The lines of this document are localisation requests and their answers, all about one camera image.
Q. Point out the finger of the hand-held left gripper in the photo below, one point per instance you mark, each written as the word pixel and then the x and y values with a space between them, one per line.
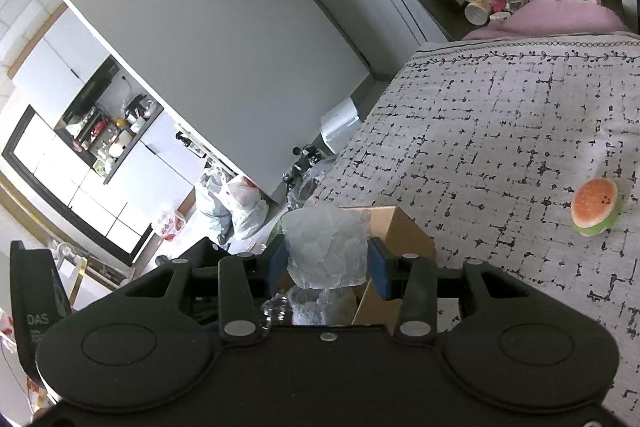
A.
pixel 200 249

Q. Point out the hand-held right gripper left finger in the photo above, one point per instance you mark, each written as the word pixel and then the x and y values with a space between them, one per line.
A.
pixel 279 264

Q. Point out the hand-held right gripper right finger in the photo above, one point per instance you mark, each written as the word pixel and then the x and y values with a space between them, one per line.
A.
pixel 379 269

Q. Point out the brown cardboard box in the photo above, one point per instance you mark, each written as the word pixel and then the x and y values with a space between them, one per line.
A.
pixel 400 232

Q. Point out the light blue cloth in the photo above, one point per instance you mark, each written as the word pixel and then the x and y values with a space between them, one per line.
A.
pixel 325 252

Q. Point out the grey pink plush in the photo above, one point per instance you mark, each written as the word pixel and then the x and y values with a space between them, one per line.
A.
pixel 320 304

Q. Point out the red printed plastic bag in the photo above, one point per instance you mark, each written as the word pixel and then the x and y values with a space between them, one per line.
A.
pixel 167 224

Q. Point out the white plastic trash bag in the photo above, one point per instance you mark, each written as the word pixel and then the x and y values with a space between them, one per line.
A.
pixel 245 207
pixel 212 207

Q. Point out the gold metal rack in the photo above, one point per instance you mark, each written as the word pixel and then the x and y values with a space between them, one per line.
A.
pixel 77 277

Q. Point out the clear plastic bag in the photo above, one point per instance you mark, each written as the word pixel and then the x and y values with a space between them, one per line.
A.
pixel 307 187

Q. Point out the black tripod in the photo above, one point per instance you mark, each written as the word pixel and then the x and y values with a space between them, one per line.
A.
pixel 302 157

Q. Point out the white kitchen cabinets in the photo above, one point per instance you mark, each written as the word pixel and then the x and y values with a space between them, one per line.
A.
pixel 75 187

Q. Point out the dark kitchen counter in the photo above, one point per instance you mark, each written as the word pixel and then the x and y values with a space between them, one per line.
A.
pixel 135 142

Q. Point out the white box appliance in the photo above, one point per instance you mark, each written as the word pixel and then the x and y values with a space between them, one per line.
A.
pixel 340 127

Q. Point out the white black patterned blanket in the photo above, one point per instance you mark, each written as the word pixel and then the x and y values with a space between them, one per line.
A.
pixel 500 132

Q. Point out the hamburger plush toy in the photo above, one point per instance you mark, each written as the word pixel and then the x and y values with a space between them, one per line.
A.
pixel 595 204

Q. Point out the paper cup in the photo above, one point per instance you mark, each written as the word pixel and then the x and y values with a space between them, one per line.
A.
pixel 477 11

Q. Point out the pink bed sheet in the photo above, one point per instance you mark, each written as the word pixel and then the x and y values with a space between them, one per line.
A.
pixel 550 14

